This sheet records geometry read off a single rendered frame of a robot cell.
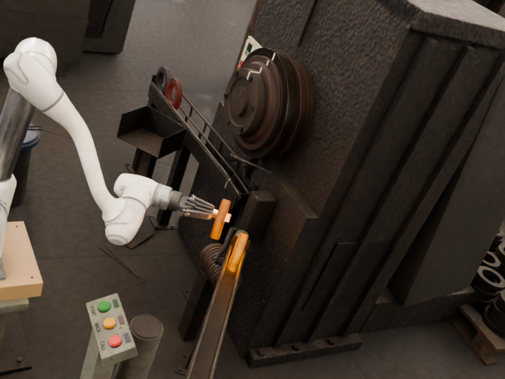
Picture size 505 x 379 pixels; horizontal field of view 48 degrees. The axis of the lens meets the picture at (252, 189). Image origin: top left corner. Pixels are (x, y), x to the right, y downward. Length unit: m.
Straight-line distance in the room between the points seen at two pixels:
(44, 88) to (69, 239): 1.40
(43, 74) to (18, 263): 0.80
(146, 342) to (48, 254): 1.14
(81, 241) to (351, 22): 1.81
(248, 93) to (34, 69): 0.88
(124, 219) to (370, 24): 1.13
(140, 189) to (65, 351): 0.87
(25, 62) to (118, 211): 0.57
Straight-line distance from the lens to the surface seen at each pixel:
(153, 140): 3.01
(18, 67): 1.93
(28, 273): 2.36
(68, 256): 3.09
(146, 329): 2.10
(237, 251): 2.17
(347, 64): 2.26
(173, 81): 3.36
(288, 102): 2.28
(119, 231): 2.05
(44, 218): 3.30
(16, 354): 2.62
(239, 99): 2.42
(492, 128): 2.63
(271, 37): 2.73
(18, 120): 2.18
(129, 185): 2.15
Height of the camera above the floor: 2.05
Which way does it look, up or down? 30 degrees down
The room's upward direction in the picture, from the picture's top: 22 degrees clockwise
